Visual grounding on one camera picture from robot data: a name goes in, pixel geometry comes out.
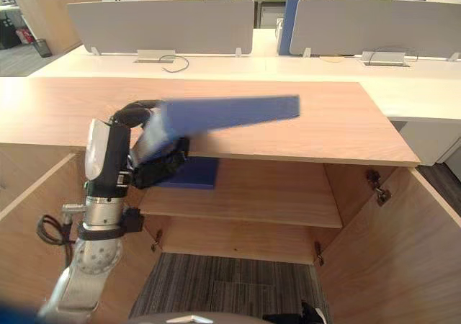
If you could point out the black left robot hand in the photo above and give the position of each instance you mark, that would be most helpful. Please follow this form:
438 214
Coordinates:
108 158

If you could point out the blue folder with grey spine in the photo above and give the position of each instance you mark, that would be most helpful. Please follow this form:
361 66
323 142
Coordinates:
230 113

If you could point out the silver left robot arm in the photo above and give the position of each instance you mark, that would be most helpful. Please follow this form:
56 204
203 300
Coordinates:
95 255

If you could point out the blue folder lying flat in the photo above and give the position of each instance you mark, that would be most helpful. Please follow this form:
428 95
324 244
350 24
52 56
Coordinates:
196 174

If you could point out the small metal door hinge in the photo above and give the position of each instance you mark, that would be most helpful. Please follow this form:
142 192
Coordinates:
318 253
156 241

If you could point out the wooden cabinet door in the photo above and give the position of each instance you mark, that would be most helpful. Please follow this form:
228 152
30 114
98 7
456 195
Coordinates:
396 259
25 237

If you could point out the wooden cabinet shelf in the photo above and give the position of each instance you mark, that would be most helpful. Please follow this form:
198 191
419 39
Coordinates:
266 201

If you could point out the long white office desk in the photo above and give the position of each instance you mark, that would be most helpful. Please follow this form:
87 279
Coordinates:
252 68

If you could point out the wooden office cabinet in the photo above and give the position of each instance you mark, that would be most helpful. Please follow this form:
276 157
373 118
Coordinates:
295 133

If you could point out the large metal door hinge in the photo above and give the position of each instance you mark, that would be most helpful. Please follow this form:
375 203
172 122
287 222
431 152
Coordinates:
379 189

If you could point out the black mesh wastebasket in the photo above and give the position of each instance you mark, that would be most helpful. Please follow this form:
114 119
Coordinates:
44 47

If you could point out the grey desk divider panel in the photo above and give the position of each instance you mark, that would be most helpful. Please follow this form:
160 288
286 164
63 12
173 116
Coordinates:
162 25
374 25

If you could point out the red and white bag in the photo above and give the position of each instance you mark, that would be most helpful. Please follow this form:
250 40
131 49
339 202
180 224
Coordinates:
24 36

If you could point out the low wooden sideboard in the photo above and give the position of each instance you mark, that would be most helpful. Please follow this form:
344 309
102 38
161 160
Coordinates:
50 18

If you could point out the blue divider panel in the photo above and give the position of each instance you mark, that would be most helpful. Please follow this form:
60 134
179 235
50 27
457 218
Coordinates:
287 25

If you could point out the round tan desk grommet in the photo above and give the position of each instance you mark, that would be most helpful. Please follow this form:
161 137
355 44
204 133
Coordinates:
331 59

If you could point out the white desk pedestal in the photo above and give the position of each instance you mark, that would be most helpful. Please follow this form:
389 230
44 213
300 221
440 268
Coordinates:
428 142

